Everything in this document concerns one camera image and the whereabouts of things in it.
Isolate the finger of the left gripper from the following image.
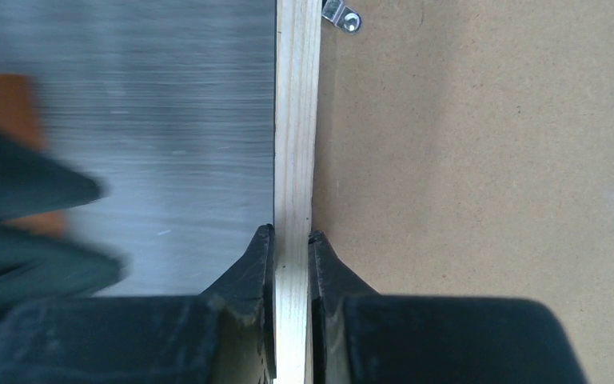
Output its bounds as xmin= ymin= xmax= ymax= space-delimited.
xmin=0 ymin=225 xmax=123 ymax=320
xmin=0 ymin=134 xmax=102 ymax=221

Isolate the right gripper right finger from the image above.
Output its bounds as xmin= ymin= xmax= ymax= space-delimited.
xmin=309 ymin=231 xmax=586 ymax=383

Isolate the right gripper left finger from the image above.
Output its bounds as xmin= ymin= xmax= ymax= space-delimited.
xmin=0 ymin=224 xmax=276 ymax=383

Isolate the brown backing board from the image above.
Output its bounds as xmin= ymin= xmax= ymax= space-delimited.
xmin=313 ymin=1 xmax=614 ymax=383

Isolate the black wooden picture frame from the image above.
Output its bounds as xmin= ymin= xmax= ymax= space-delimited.
xmin=274 ymin=1 xmax=321 ymax=384

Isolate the orange compartment tray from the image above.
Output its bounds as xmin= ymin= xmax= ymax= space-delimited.
xmin=0 ymin=74 xmax=66 ymax=238

